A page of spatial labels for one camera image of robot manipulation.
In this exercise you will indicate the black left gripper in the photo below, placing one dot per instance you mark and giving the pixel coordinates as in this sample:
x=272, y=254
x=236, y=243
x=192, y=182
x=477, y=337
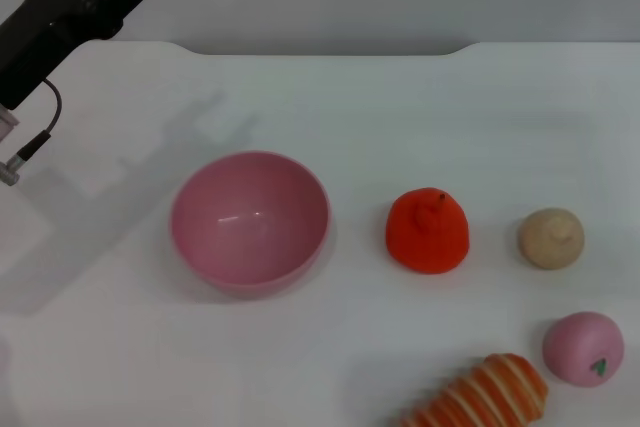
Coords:
x=45, y=37

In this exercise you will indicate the pink plastic bowl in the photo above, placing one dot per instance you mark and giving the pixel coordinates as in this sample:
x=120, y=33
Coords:
x=250, y=227

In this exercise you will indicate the pink toy peach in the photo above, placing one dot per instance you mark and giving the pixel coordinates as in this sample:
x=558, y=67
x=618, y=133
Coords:
x=580, y=347

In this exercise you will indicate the red orange toy fruit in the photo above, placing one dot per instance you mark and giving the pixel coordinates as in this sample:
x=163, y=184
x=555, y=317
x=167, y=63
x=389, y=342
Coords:
x=427, y=242

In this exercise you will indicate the beige toy bun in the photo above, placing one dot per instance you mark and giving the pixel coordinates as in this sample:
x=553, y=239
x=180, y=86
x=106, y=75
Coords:
x=550, y=242

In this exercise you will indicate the orange striped toy bread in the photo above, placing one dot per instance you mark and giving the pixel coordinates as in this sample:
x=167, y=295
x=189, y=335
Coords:
x=480, y=392

